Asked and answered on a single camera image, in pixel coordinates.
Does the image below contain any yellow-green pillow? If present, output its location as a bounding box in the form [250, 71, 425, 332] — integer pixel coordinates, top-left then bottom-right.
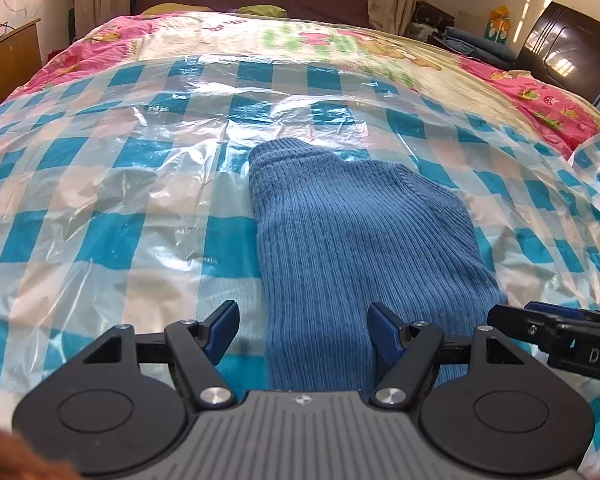
[139, 2, 213, 17]
[236, 4, 288, 19]

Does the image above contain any yellow printed bag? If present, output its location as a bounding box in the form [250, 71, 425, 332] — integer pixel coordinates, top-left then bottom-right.
[485, 5, 512, 46]

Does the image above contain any blue knit sweater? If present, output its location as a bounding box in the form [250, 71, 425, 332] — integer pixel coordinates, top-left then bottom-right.
[247, 136, 506, 393]

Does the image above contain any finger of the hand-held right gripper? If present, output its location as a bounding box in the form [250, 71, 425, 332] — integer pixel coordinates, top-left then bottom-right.
[524, 301, 600, 325]
[487, 305, 558, 351]

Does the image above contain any brown fuzzy sleeve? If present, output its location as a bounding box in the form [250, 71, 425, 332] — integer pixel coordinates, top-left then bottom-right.
[0, 412, 83, 480]

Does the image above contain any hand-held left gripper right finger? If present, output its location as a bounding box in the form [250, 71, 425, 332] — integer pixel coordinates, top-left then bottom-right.
[367, 301, 531, 408]

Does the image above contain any blue checkered plastic sheet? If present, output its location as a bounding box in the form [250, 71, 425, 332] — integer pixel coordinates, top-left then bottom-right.
[0, 52, 600, 476]

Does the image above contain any dark wooden board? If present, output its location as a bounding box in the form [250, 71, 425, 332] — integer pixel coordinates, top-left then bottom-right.
[515, 1, 600, 106]

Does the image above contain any wooden cabinet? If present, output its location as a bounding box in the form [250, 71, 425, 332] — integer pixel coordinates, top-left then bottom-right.
[0, 17, 43, 121]

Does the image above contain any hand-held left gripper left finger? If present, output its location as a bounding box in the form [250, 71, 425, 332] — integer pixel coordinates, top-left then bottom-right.
[80, 300, 241, 408]

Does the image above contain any folded blue cloth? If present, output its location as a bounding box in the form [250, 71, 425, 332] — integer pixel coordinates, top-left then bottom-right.
[440, 25, 518, 68]

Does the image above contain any pink floral bed quilt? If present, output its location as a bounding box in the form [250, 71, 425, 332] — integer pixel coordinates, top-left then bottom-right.
[10, 7, 600, 156]

